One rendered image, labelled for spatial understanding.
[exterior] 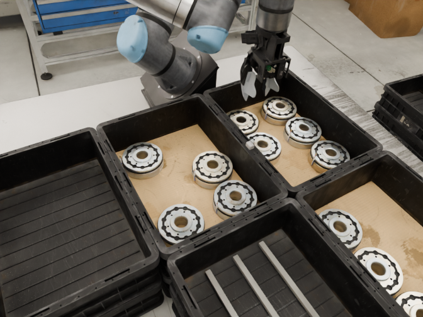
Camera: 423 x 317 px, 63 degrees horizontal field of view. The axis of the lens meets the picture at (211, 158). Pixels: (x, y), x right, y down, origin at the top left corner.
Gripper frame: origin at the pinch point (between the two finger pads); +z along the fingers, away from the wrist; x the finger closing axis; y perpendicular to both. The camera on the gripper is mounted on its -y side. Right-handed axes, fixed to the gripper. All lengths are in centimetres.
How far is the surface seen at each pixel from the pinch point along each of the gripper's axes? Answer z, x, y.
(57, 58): 82, -49, -174
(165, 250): 2, -37, 34
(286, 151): 12.1, 4.8, 13.0
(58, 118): 25, -52, -39
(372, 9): 80, 227, -163
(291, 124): 9.2, 9.8, 6.7
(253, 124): 9.3, -0.3, 2.5
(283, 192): 2.1, -9.4, 30.6
